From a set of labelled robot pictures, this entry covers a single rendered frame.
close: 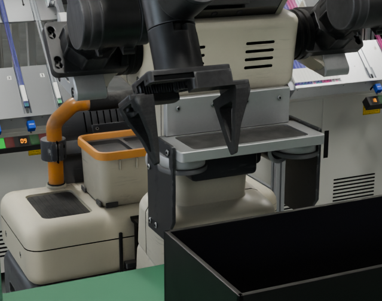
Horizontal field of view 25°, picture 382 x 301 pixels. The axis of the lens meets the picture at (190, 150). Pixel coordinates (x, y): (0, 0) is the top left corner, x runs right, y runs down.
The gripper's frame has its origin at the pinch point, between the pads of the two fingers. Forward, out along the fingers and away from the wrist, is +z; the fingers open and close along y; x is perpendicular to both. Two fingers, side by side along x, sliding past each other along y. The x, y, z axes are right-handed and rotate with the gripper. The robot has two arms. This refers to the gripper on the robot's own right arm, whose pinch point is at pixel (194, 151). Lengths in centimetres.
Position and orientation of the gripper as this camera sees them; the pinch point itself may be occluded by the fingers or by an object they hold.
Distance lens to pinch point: 99.2
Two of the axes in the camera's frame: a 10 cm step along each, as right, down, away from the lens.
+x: -3.7, 2.0, 9.1
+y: 9.1, -1.2, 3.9
